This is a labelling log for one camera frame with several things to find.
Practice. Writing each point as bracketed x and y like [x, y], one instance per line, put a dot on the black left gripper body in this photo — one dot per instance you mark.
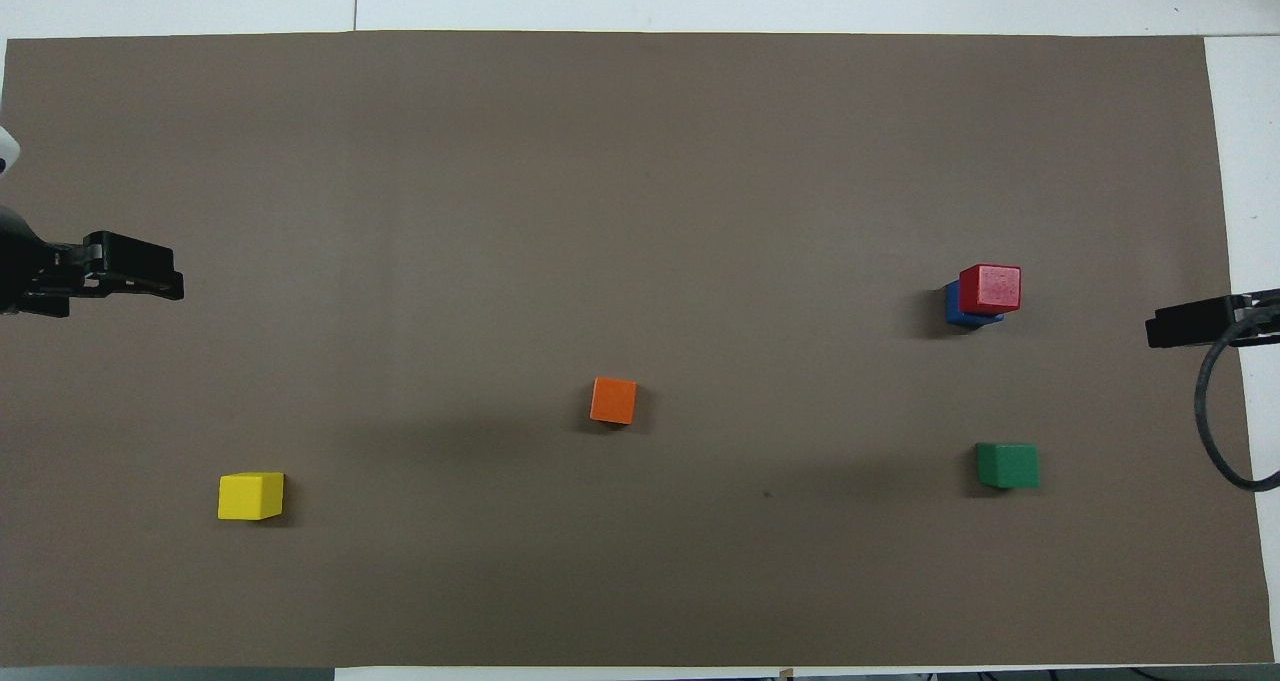
[25, 266]

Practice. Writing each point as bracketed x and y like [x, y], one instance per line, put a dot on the red wooden block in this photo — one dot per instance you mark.
[990, 289]

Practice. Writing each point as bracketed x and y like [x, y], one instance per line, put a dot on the green wooden block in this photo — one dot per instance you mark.
[1008, 466]

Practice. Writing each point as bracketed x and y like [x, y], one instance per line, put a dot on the blue wooden block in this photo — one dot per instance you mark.
[952, 306]

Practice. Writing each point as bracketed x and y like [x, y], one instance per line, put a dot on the yellow wooden block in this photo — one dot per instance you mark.
[250, 496]

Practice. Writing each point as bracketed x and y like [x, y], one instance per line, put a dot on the orange wooden block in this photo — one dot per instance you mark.
[613, 401]

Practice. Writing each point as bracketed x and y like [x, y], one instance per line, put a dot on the brown table mat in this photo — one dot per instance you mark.
[640, 161]

